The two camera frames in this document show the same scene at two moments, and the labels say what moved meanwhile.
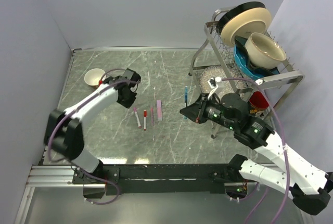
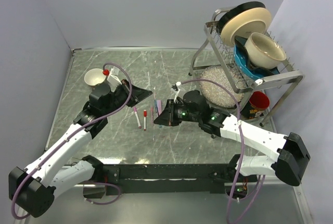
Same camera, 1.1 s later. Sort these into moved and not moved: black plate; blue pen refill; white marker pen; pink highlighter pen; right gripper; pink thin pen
Moved: right gripper; blue pen refill
Not moved: black plate; pink highlighter pen; pink thin pen; white marker pen
